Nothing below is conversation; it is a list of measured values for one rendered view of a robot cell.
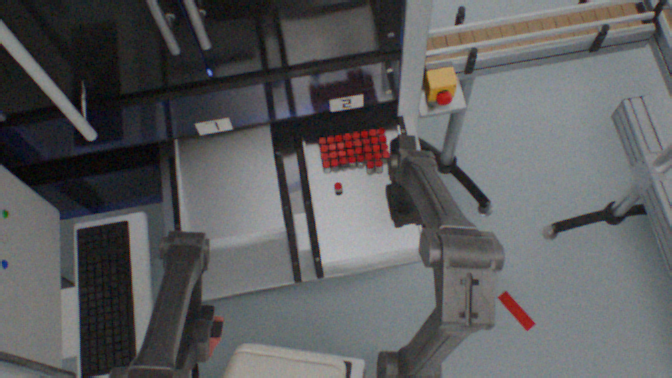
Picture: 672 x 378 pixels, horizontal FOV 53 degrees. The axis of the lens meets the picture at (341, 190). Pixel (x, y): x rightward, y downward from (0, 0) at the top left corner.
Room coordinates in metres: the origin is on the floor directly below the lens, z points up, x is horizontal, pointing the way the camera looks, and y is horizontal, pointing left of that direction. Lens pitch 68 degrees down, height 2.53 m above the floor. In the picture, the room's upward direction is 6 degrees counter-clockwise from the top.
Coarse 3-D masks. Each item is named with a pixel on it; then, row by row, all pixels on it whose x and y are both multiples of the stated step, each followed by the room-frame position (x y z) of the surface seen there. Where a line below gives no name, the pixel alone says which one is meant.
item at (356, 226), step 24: (312, 168) 0.74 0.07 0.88; (384, 168) 0.71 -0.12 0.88; (312, 192) 0.66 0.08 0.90; (360, 192) 0.65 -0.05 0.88; (384, 192) 0.64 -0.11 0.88; (336, 216) 0.59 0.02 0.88; (360, 216) 0.59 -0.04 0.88; (384, 216) 0.58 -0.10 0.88; (336, 240) 0.53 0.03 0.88; (360, 240) 0.52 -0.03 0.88; (384, 240) 0.51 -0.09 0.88; (408, 240) 0.51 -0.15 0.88
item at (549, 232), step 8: (608, 208) 0.77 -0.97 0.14; (632, 208) 0.77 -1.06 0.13; (640, 208) 0.76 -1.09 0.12; (584, 216) 0.76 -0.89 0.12; (592, 216) 0.75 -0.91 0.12; (600, 216) 0.75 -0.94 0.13; (608, 216) 0.74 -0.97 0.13; (624, 216) 0.73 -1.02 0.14; (552, 224) 0.76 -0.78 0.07; (560, 224) 0.75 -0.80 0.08; (568, 224) 0.74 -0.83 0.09; (576, 224) 0.74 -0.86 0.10; (584, 224) 0.73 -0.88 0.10; (616, 224) 0.72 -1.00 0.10; (544, 232) 0.75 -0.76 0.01; (552, 232) 0.74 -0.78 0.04
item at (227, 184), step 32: (256, 128) 0.87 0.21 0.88; (192, 160) 0.80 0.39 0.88; (224, 160) 0.79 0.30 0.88; (256, 160) 0.78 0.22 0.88; (192, 192) 0.71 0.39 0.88; (224, 192) 0.70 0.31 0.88; (256, 192) 0.69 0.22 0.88; (192, 224) 0.62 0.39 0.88; (224, 224) 0.61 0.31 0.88; (256, 224) 0.60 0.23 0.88
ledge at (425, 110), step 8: (424, 96) 0.92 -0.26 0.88; (456, 96) 0.90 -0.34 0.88; (424, 104) 0.89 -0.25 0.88; (432, 104) 0.89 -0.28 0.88; (448, 104) 0.88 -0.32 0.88; (456, 104) 0.88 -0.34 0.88; (464, 104) 0.88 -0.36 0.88; (424, 112) 0.87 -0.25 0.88; (432, 112) 0.86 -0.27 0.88; (440, 112) 0.86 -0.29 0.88; (448, 112) 0.86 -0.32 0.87; (456, 112) 0.86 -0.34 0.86
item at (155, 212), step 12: (156, 204) 0.80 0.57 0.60; (84, 216) 0.79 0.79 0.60; (96, 216) 0.79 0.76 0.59; (108, 216) 0.79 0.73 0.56; (156, 216) 0.80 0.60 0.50; (60, 228) 0.78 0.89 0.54; (72, 228) 0.78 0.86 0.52; (156, 228) 0.80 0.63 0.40; (60, 240) 0.78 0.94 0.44; (72, 240) 0.78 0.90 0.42; (156, 240) 0.80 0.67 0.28; (72, 252) 0.78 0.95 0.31; (156, 252) 0.79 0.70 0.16; (72, 264) 0.77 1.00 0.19
